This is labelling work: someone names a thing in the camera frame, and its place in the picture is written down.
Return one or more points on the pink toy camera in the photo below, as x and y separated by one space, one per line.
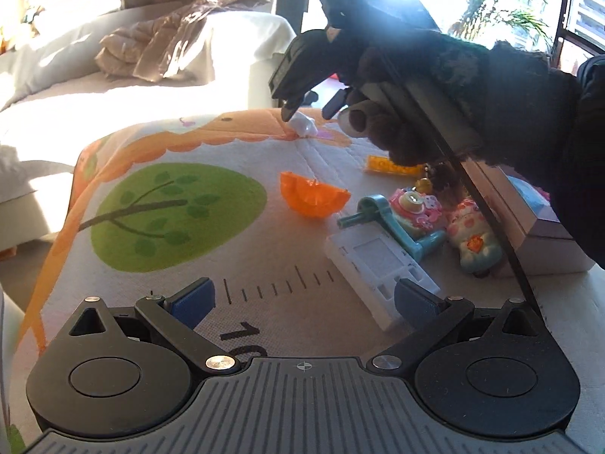
416 210

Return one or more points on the beige crumpled blanket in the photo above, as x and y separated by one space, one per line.
165 38

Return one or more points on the orange half capsule shell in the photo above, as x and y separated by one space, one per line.
312 196

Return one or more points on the white sofa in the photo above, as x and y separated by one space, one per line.
142 104

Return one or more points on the small white plastic piece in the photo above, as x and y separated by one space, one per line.
305 125

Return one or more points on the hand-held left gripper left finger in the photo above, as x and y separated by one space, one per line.
196 300

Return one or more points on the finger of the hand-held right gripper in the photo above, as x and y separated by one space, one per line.
334 104
289 109

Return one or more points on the pink white cat figurine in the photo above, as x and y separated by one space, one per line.
472 241

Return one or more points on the white plastic tray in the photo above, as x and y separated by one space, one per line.
373 265

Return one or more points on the green palm plant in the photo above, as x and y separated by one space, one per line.
520 19

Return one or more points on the person's right hand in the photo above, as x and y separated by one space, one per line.
425 80

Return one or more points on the printed ruler tree mat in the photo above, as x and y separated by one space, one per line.
189 255

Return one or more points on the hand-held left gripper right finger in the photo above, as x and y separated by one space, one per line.
416 300

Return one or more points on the person's right forearm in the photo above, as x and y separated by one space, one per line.
586 175

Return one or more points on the beige cardboard box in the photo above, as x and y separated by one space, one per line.
539 241

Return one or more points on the blue flat packet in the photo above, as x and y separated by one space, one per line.
527 196

